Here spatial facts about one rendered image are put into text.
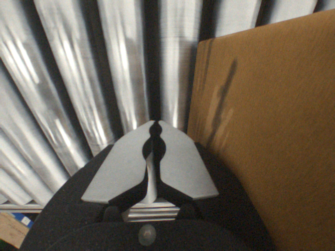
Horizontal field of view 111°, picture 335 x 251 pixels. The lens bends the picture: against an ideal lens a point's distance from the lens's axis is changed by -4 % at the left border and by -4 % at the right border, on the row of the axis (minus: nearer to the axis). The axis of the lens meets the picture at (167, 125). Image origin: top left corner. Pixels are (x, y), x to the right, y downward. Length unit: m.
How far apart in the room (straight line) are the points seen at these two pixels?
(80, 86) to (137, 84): 0.07
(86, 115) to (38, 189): 0.26
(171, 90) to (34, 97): 0.18
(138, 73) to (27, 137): 0.22
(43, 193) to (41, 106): 0.25
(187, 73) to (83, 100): 0.14
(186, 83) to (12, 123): 0.26
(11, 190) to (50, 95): 0.29
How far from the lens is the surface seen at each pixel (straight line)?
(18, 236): 1.48
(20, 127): 0.29
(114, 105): 0.33
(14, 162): 0.37
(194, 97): 0.16
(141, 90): 0.17
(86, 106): 0.20
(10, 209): 0.57
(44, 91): 0.23
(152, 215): 0.50
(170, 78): 0.16
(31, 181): 0.40
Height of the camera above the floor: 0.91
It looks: 59 degrees down
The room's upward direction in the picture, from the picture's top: 175 degrees clockwise
